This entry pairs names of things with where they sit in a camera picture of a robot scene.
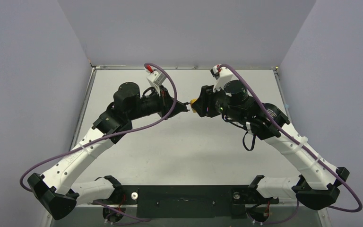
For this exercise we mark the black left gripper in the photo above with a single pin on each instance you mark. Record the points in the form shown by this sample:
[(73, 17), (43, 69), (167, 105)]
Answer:
[(165, 101)]

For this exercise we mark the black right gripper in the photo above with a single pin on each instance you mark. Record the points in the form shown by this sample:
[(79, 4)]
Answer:
[(208, 101)]

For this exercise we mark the yellow Opel padlock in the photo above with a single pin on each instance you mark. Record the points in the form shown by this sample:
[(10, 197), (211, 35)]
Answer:
[(192, 106)]

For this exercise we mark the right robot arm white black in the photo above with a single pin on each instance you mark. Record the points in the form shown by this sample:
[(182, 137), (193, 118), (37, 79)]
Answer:
[(316, 187)]

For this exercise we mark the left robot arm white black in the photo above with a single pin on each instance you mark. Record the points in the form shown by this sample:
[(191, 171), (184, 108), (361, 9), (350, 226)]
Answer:
[(56, 188)]

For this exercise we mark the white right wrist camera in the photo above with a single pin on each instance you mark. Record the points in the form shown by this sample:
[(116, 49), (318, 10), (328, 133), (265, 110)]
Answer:
[(222, 75)]

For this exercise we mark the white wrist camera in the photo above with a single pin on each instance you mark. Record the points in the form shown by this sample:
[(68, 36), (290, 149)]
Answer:
[(155, 78), (222, 75)]

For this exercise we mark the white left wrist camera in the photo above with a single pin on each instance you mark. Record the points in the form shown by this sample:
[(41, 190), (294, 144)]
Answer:
[(155, 78)]

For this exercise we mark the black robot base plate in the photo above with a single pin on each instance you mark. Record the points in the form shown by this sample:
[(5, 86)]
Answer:
[(188, 201)]

